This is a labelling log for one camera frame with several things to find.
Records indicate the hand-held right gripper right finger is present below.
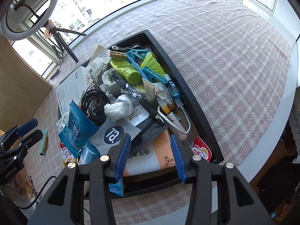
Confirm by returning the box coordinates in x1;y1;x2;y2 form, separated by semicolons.
170;135;273;225

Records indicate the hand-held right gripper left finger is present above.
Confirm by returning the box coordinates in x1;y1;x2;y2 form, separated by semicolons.
28;133;132;225

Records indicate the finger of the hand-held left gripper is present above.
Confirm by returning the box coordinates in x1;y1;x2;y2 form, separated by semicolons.
0;130;44;162
0;119;38;152

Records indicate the grey sachet with round logo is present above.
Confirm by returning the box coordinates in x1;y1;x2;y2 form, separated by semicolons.
88;121;141;155

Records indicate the blue tissue packet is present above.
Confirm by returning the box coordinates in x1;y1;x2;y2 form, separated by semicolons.
58;100;100;152

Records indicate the orange snack sachet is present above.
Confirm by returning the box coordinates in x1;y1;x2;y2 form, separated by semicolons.
154;84;177;114

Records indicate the black storage box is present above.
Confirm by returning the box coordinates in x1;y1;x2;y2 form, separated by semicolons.
57;29;225;200

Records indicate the light blue plastic clothespin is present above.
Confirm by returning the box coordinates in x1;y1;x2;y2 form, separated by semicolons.
127;49;153;80

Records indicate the white desktop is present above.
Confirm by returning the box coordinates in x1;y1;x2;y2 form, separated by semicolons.
211;0;300;214

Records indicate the teal tube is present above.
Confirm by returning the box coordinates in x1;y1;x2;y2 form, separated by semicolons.
38;127;49;157

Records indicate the orange tissue pack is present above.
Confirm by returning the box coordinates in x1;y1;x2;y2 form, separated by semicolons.
122;131;177;177

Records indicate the blue white packet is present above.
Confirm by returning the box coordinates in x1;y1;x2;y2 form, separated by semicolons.
108;178;125;198

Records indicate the light blue bottle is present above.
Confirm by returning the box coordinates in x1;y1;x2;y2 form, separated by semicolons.
79;141;102;165

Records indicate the light wooden board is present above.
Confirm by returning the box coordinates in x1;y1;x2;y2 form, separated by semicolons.
0;36;53;132

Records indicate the white printed card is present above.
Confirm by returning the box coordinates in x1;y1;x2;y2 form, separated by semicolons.
126;103;150;127

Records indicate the crumpled white tissue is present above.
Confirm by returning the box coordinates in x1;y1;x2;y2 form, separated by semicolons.
104;94;134;119

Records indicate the white printed booklet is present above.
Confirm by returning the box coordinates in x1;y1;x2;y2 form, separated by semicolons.
57;65;90;116

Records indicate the black pen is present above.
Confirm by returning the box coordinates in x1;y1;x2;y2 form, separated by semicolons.
112;70;166;125

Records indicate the cream tube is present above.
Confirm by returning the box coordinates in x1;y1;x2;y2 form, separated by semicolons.
141;78;157;102

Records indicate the white plastic plug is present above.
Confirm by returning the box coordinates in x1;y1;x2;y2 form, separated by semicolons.
101;69;123;95

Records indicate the green bottle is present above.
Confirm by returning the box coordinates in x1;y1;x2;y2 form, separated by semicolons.
110;59;141;85

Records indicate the blue plastic clip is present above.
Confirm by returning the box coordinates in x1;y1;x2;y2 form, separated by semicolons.
142;67;170;85

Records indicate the yellow mesh basket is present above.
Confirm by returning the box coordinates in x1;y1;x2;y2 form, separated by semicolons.
140;51;166;76

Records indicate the white crinkled packet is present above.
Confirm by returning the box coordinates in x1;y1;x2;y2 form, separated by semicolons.
87;45;113;83

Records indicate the silver metal tool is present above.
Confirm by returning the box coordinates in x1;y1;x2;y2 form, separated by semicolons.
112;43;141;51

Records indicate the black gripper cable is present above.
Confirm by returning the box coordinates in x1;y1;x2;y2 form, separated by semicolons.
13;175;58;209

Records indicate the white cable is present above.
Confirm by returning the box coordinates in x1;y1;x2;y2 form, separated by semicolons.
157;99;192;134

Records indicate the coiled black cable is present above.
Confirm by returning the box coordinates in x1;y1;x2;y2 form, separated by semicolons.
80;84;111;125

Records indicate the blue cable adapter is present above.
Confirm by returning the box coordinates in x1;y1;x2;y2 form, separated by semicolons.
167;79;181;102

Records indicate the black ring light cable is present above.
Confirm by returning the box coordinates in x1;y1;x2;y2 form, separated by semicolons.
51;44;64;72

